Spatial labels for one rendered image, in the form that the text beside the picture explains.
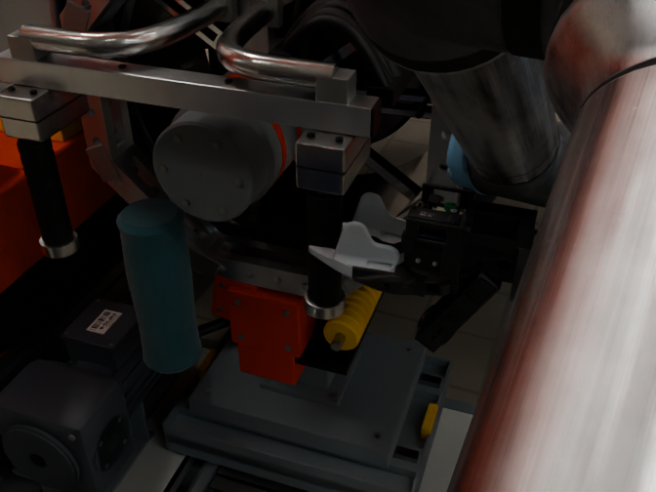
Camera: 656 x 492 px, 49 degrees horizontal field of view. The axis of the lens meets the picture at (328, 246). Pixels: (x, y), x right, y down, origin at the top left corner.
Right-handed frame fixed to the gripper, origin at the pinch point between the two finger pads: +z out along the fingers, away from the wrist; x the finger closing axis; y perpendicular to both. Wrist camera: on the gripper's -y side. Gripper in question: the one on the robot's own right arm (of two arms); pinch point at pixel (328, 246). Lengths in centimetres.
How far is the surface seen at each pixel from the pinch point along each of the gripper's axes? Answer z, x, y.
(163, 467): 41, -20, -75
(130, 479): 46, -15, -75
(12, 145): 69, -32, -15
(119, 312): 47, -23, -40
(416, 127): 32, -204, -82
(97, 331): 48, -18, -40
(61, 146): 60, -34, -15
